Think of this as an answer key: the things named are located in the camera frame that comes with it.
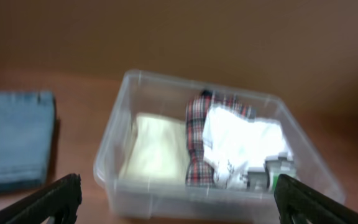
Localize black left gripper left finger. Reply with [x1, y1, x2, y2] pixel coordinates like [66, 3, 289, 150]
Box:
[0, 174, 82, 224]

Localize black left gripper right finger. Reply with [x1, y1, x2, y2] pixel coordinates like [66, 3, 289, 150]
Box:
[274, 174, 358, 224]

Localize white printed t-shirt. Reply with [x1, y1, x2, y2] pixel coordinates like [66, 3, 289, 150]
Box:
[202, 105, 296, 192]

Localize red navy plaid shirt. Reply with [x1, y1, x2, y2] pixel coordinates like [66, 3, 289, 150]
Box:
[185, 90, 256, 188]

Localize cream cloth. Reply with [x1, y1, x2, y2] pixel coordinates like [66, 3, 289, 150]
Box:
[119, 113, 190, 185]

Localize folded blue denim jeans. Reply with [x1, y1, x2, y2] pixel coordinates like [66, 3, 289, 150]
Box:
[0, 91, 56, 194]

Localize clear plastic storage bin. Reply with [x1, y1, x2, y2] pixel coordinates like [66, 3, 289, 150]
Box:
[93, 70, 346, 223]

